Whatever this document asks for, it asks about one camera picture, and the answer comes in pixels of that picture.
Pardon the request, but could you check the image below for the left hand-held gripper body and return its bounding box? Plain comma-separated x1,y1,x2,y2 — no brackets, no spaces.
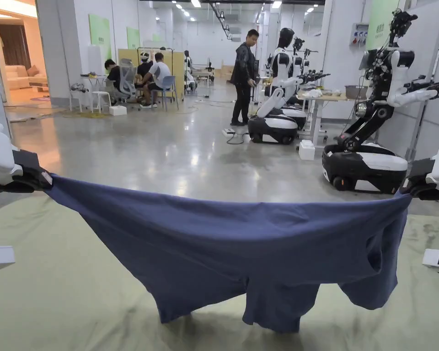
0,121,42,194

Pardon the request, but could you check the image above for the dark blue shirt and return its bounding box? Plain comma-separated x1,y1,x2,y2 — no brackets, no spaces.
45,173,413,334

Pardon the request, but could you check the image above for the black and white wheeled robot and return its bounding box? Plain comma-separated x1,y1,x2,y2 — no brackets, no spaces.
321,9,439,195

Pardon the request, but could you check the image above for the beige sofa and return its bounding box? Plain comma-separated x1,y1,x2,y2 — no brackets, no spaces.
3,64,49,93

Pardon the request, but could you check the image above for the white round stool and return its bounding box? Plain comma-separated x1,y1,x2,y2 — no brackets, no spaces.
91,90,112,114

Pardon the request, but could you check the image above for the white desk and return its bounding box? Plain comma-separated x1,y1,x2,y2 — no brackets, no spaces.
69,72,111,112

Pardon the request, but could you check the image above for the bed with pale green sheet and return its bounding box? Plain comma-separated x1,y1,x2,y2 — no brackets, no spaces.
0,193,439,351

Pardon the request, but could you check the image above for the white work table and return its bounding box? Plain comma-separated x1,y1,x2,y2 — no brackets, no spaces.
299,85,368,149

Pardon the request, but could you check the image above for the white humanoid robot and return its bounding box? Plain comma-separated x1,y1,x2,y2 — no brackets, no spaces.
247,27,309,144
278,36,332,131

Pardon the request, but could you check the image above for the group of people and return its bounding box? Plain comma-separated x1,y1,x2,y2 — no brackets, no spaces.
104,51,177,109

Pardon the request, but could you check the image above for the grey wall socket panel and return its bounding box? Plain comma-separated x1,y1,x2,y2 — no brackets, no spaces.
349,23,370,47

